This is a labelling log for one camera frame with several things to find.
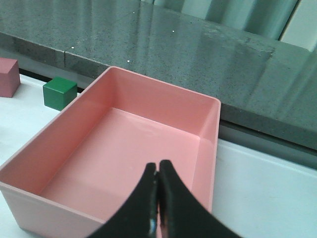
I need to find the grey-green curtain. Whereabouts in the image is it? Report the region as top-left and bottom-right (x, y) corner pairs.
(148, 0), (317, 53)

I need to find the grey stone counter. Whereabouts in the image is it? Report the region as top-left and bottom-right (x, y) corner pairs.
(0, 0), (317, 149)

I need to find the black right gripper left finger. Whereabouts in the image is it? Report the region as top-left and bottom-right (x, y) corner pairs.
(89, 163), (158, 238)

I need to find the right green wooden cube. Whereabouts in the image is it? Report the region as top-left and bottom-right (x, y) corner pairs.
(43, 77), (77, 111)

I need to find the pink plastic bin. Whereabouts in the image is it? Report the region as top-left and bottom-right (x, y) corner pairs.
(0, 66), (221, 238)

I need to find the pink wooden cube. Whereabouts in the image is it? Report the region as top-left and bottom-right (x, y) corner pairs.
(0, 58), (20, 98)

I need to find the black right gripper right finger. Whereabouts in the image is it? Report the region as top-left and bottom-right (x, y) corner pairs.
(158, 160), (239, 238)

